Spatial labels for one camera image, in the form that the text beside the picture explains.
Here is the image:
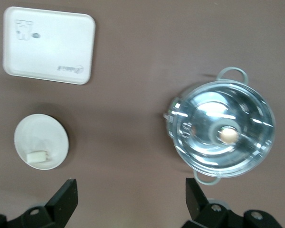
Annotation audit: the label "cream rabbit print tray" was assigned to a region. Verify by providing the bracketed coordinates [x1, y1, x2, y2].
[2, 6, 96, 86]

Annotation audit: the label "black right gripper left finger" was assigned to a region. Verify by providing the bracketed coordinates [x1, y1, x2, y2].
[0, 178, 79, 228]

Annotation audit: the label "glass pot lid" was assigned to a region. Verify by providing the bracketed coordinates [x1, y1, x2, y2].
[167, 79, 276, 179]

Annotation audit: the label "pale green electric pot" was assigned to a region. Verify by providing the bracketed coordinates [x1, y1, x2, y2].
[162, 66, 276, 187]

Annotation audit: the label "round cream plate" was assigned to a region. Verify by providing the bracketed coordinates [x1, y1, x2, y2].
[13, 114, 70, 171]

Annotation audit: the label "small white bun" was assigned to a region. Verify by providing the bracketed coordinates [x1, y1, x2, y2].
[26, 150, 51, 164]

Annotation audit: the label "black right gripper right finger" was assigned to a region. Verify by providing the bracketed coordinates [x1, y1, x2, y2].
[183, 177, 281, 228]

